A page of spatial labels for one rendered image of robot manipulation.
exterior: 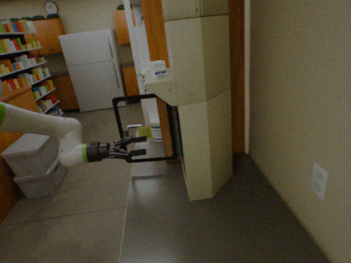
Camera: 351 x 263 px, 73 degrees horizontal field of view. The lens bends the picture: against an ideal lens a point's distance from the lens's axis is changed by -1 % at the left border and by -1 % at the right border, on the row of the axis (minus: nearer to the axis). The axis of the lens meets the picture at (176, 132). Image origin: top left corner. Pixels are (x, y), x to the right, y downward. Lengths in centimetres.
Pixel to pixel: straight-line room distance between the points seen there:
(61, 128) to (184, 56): 63
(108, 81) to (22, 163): 337
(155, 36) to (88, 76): 486
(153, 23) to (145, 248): 99
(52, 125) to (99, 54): 483
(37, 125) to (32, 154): 193
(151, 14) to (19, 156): 231
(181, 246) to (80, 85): 545
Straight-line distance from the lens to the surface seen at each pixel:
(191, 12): 90
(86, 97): 617
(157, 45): 125
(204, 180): 110
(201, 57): 90
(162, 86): 90
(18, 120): 108
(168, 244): 100
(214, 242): 99
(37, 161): 307
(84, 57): 599
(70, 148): 117
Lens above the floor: 169
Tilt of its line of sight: 24 degrees down
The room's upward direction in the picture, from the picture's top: 7 degrees counter-clockwise
